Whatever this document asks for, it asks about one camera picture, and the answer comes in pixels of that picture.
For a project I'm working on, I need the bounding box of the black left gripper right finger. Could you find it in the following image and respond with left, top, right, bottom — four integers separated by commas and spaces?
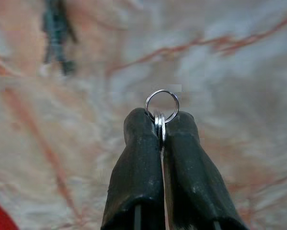
163, 113, 248, 230

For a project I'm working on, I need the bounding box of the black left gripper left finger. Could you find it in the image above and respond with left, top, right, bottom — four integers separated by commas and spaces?
101, 107, 166, 230

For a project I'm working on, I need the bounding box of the silver key bunch with ring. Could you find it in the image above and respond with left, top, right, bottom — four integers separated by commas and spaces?
144, 89, 180, 230

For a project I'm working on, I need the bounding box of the dark hanging key bunch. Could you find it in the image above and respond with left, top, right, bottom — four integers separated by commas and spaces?
41, 0, 78, 76

